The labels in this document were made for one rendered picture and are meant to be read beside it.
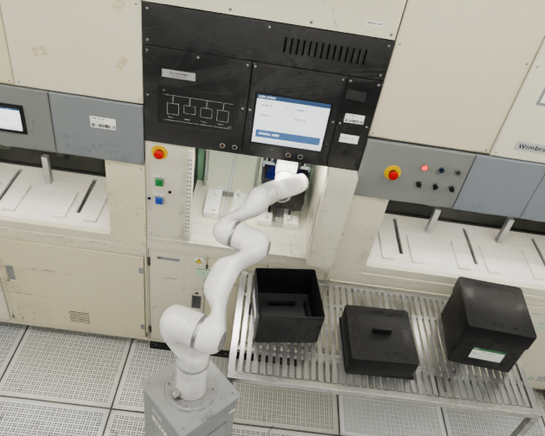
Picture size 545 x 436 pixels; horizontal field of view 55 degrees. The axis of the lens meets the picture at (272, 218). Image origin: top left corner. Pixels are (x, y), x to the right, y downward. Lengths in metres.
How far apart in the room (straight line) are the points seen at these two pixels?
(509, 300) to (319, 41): 1.37
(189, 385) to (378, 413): 1.42
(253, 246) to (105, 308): 1.29
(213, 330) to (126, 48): 1.04
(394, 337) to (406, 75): 1.07
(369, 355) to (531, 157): 1.02
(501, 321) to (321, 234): 0.83
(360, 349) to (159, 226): 1.05
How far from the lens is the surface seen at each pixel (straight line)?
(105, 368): 3.14
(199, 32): 1.96
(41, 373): 3.18
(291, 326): 2.23
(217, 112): 2.08
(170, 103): 2.10
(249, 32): 1.94
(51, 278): 2.92
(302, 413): 3.03
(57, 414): 3.03
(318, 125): 2.08
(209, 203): 2.69
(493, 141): 2.26
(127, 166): 2.31
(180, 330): 1.80
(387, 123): 2.12
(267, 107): 2.05
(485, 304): 2.44
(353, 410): 3.12
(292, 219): 2.67
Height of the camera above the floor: 2.59
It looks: 40 degrees down
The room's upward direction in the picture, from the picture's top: 10 degrees clockwise
